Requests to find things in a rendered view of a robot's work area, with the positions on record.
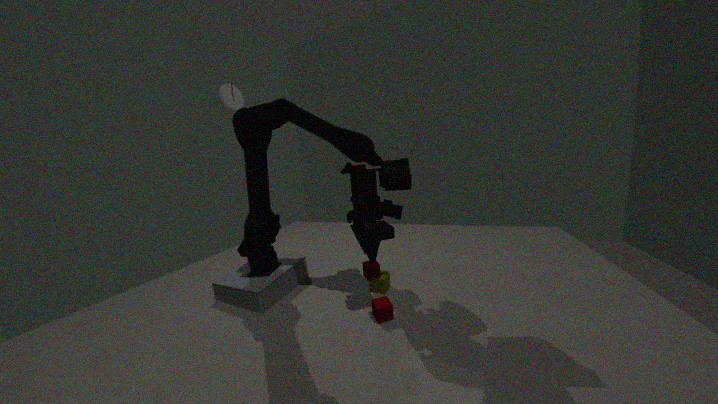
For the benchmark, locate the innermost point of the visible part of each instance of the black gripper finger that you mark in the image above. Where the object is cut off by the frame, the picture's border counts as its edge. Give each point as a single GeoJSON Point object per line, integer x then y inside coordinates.
{"type": "Point", "coordinates": [357, 232]}
{"type": "Point", "coordinates": [371, 249]}

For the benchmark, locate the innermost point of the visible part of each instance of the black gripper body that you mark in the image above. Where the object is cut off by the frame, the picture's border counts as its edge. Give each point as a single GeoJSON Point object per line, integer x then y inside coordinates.
{"type": "Point", "coordinates": [364, 214]}

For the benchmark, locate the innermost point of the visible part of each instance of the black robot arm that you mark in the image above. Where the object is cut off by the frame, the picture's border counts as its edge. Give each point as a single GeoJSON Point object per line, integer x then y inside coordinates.
{"type": "Point", "coordinates": [253, 127]}

